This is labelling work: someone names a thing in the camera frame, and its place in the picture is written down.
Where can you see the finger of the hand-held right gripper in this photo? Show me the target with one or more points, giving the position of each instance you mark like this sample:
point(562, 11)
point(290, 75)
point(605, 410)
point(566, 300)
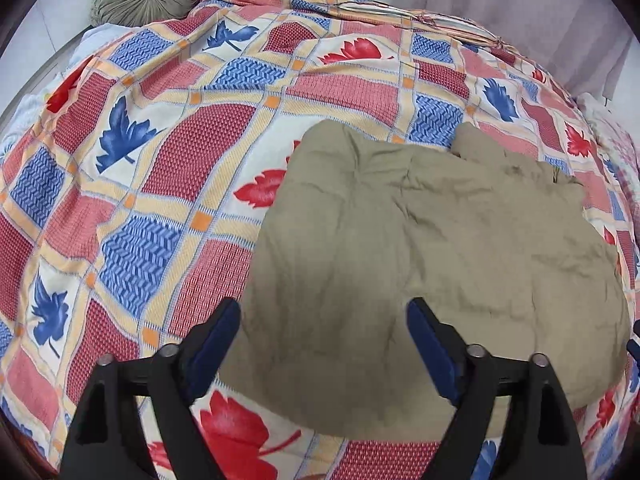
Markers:
point(635, 365)

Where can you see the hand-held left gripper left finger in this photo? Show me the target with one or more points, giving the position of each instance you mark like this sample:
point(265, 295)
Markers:
point(220, 340)

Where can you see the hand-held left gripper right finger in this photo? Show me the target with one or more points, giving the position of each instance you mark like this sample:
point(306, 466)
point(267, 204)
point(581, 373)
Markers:
point(430, 345)

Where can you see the beige puffer jacket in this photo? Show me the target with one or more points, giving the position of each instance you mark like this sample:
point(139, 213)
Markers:
point(400, 240)

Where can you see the leaf-patterned checked bed quilt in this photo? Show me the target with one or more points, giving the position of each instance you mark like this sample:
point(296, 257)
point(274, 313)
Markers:
point(175, 170)

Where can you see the pale floral folded quilt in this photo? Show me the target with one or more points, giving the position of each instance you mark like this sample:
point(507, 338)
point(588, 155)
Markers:
point(612, 135)

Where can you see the grey curtain panel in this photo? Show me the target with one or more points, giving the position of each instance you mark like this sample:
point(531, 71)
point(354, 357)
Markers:
point(525, 5)

